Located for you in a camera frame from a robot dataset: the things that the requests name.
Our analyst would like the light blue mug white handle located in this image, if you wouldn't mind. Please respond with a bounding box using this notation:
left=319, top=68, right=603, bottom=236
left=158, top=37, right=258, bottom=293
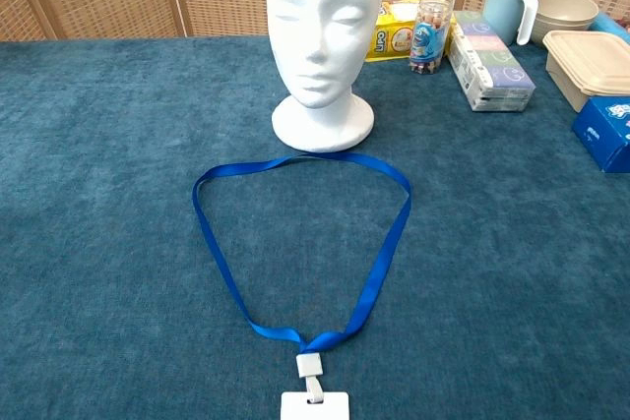
left=481, top=0, right=538, bottom=46

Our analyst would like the cyan blue tube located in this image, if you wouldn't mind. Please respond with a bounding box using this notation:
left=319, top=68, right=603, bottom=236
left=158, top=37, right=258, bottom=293
left=590, top=11, right=630, bottom=45

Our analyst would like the pastel tissue multipack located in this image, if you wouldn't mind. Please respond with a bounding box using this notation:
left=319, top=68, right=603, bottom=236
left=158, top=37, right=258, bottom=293
left=446, top=10, right=536, bottom=113

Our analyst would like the teal tablecloth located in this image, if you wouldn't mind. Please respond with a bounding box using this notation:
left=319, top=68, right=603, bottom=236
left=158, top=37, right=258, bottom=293
left=0, top=34, right=630, bottom=420

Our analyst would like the beige bowl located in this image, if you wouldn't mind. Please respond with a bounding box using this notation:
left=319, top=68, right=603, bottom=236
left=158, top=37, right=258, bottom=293
left=534, top=0, right=600, bottom=50

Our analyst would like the yellow Lipo biscuit package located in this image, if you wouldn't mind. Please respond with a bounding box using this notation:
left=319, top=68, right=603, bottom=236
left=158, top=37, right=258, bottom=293
left=364, top=0, right=457, bottom=63

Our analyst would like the blue Oreo cookie box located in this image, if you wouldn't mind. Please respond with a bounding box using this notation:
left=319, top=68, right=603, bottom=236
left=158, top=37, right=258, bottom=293
left=571, top=94, right=630, bottom=174

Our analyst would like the clear snack jar blue label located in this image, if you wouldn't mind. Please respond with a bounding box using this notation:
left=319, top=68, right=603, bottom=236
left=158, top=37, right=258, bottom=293
left=408, top=0, right=454, bottom=76

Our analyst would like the white foam mannequin head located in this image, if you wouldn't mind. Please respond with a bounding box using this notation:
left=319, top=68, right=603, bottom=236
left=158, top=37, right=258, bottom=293
left=264, top=0, right=386, bottom=153

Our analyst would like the beige lidded lunch box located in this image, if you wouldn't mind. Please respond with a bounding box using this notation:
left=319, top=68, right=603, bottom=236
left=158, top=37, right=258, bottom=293
left=542, top=30, right=630, bottom=114

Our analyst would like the blue lanyard with badge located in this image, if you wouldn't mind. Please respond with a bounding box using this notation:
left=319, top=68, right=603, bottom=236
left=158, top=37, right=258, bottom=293
left=191, top=152, right=412, bottom=420

